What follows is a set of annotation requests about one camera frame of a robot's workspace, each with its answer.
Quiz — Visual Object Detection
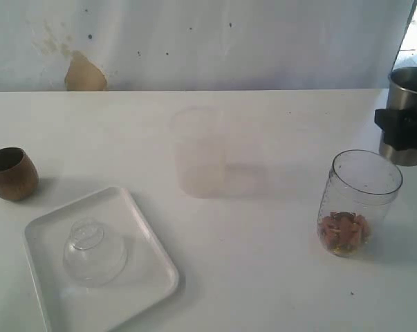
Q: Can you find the brown wooden cup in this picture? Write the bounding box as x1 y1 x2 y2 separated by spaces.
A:
0 147 39 201

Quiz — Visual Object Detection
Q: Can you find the clear plastic shaker cup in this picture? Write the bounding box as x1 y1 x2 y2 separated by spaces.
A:
317 149 403 251

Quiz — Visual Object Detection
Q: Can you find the clear dome strainer lid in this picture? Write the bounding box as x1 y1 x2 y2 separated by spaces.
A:
63 218 128 288

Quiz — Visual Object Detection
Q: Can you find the stainless steel tumbler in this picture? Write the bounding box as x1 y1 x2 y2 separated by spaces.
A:
379 67 417 167

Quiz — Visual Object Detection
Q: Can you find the white rectangular tray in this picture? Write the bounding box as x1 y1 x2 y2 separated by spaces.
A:
24 187 179 331

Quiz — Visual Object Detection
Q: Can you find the frosted translucent plastic cup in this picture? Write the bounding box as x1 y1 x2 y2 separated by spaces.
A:
169 107 226 199

